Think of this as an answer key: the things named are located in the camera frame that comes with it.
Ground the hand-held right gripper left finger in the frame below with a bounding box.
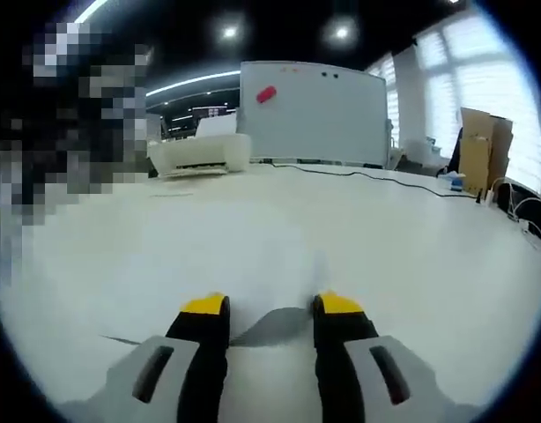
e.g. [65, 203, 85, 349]
[57, 290, 232, 423]

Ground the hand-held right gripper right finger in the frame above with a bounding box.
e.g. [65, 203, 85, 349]
[312, 289, 473, 423]

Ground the stack of white printing papers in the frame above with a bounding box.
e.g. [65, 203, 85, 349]
[14, 237, 342, 349]

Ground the blue tissue box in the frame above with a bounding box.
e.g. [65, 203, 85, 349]
[446, 172, 468, 193]

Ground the brown cardboard box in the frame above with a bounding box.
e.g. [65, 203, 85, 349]
[457, 106, 515, 197]

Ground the white printer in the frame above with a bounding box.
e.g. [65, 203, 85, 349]
[146, 115, 253, 180]

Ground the whiteboard on stand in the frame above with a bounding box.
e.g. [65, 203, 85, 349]
[239, 60, 389, 167]

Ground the dark hanging display screen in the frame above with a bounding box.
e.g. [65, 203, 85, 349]
[193, 105, 230, 119]

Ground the window with white blinds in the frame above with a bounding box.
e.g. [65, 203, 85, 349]
[367, 15, 541, 190]

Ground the black power cable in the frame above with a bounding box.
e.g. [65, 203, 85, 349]
[263, 159, 481, 206]

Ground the white cable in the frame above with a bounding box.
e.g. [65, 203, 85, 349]
[499, 178, 541, 248]

